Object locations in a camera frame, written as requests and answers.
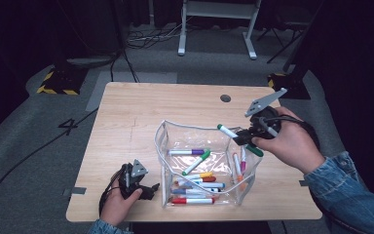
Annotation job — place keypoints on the pink cap marker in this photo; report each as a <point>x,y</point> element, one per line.
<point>243,164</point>

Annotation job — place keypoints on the grey flat stand foot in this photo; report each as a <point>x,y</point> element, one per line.
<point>91,61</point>

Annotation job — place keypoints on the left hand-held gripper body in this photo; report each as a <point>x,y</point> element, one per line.
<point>131,182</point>

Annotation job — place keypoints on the red cap marker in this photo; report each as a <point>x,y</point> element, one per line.
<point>191,201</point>

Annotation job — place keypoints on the white metal desk frame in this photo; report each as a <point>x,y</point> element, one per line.
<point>217,9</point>

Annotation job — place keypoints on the orange cap marker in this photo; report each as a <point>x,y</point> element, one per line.
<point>237,164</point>

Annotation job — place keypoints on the black folding stand legs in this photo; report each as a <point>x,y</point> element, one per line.
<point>282,39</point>

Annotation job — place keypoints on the dark green cap marker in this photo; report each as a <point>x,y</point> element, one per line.
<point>227,131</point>

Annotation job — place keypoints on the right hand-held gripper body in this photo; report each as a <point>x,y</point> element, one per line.
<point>259,112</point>

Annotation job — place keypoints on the dark round table grommet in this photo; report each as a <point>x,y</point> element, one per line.
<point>225,98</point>

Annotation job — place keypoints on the pale cap marker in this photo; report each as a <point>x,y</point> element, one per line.
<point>193,196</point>

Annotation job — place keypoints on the light blue cap marker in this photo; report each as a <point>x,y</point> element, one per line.
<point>179,191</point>

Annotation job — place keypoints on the purple cap marker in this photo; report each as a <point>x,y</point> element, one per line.
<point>188,151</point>

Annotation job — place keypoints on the black stand base yellow stripes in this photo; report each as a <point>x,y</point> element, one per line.
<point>61,83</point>
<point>293,89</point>

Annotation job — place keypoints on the person's right hand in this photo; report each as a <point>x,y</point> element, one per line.
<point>293,144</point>

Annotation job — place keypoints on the person's left hand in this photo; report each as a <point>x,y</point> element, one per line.
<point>117,209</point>

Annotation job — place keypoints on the grey tape strip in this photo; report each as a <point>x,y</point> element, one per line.
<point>76,191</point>

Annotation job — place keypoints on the black cap marker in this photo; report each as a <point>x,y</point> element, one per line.
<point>215,190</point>

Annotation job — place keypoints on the clear pouch with white trim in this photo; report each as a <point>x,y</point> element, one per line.
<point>214,162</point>

